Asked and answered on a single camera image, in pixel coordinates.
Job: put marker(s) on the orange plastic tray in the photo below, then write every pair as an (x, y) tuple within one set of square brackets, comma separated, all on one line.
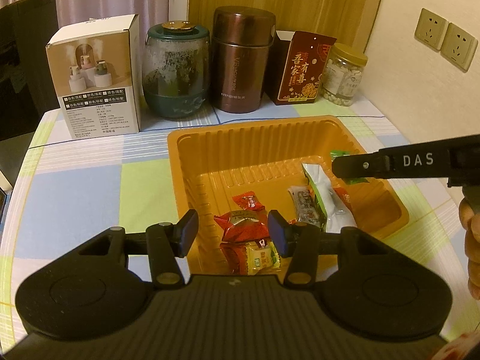
[(212, 164)]

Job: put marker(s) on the red round-wrapped pastry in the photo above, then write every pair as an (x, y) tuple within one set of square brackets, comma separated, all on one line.
[(243, 226)]

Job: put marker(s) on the red square snack packet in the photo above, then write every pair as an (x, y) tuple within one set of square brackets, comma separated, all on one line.
[(236, 257)]

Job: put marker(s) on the brown metal canister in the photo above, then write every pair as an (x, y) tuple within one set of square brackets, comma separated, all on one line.
[(240, 42)]

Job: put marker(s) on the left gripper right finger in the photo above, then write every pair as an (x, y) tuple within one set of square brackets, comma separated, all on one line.
[(300, 242)]

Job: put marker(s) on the wall socket pair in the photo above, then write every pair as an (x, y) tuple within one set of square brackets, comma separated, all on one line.
[(455, 44)]

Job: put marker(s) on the clear jar of nuts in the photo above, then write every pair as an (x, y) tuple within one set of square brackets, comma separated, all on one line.
[(342, 75)]

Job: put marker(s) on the black chair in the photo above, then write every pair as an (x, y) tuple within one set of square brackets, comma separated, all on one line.
[(27, 90)]

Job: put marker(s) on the checkered tablecloth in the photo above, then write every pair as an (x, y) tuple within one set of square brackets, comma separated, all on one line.
[(68, 191)]

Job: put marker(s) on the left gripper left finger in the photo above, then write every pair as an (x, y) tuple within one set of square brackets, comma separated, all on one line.
[(164, 243)]

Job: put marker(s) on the green glass tea jar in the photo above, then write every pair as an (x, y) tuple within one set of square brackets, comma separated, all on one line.
[(175, 68)]

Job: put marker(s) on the white humidifier box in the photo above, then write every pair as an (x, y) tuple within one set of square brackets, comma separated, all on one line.
[(95, 67)]

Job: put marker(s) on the red candy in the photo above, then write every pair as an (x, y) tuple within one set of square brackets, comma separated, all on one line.
[(248, 201)]

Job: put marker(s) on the person's right hand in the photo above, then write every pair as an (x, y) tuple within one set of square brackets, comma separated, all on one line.
[(470, 221)]

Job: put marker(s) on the red gift box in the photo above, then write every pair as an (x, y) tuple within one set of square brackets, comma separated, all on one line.
[(296, 62)]

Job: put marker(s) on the clear black snack packet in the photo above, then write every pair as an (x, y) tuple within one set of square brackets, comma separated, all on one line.
[(307, 211)]

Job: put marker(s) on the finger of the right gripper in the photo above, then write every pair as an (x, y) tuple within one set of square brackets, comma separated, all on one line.
[(380, 165)]

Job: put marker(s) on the silver green snack wrapper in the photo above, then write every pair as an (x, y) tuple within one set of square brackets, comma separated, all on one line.
[(333, 204)]

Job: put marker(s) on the yellow small candy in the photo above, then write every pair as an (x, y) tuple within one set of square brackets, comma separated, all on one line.
[(261, 255)]

